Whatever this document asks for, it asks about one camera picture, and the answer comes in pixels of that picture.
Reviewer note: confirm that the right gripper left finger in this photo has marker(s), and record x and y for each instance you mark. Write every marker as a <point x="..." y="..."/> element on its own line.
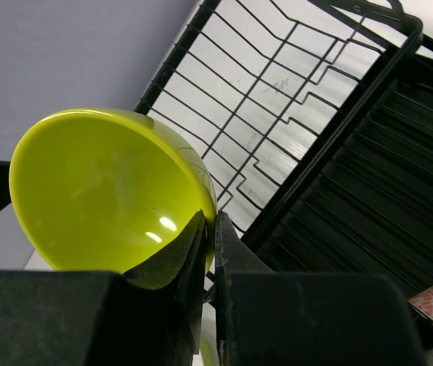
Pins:
<point x="148" y="316"/>

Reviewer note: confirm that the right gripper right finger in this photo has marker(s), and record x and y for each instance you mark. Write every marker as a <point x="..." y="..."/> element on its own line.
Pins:
<point x="264" y="317"/>

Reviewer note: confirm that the green bowl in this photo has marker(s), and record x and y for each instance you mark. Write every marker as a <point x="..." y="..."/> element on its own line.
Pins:
<point x="105" y="189"/>

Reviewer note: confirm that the black dish rack tray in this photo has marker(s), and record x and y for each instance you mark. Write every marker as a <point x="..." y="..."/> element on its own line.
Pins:
<point x="362" y="198"/>

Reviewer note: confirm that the white square bowl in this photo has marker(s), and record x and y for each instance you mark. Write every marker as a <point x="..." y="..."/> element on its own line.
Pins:
<point x="208" y="353"/>

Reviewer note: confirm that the black wire plate rack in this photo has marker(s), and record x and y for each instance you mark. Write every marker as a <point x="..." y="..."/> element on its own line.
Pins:
<point x="253" y="84"/>

